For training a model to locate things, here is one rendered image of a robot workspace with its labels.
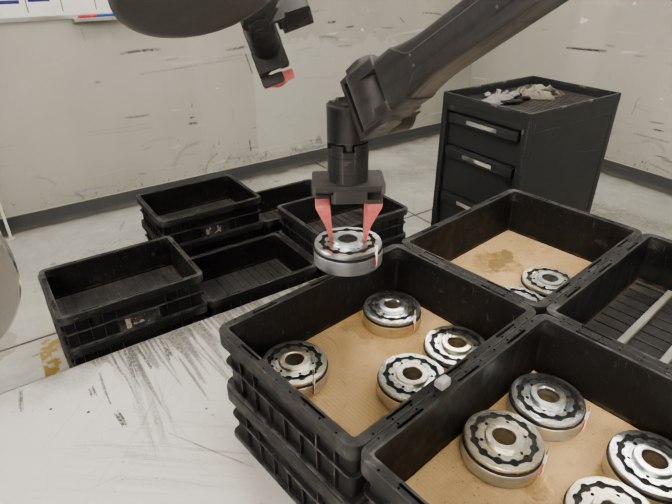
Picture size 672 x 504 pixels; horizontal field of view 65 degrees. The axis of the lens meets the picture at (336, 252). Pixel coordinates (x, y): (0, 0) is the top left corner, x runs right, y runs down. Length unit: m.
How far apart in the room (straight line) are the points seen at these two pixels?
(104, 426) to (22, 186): 2.58
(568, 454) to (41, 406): 0.88
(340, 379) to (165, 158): 2.91
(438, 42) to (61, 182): 3.09
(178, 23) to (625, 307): 1.00
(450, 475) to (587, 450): 0.20
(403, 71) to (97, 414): 0.78
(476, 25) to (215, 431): 0.74
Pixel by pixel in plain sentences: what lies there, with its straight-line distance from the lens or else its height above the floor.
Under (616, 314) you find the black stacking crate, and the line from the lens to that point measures 1.11.
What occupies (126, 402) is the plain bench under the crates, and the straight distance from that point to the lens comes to 1.06.
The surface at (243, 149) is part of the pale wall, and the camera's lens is 3.81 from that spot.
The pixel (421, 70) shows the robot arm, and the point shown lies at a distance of 0.59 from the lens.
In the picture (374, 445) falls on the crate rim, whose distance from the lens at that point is 0.63.
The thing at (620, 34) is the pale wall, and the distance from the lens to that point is 4.27.
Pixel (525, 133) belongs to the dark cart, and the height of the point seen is 0.82.
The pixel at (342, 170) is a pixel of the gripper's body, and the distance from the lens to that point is 0.72.
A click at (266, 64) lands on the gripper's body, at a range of 1.12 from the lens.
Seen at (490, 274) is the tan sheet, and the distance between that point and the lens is 1.14.
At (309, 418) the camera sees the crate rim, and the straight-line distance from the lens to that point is 0.67.
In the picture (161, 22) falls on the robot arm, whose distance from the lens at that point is 0.27.
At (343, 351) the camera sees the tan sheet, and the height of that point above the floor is 0.83.
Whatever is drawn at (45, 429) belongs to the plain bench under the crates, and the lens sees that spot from 1.07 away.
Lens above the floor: 1.41
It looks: 30 degrees down
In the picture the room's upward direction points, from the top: straight up
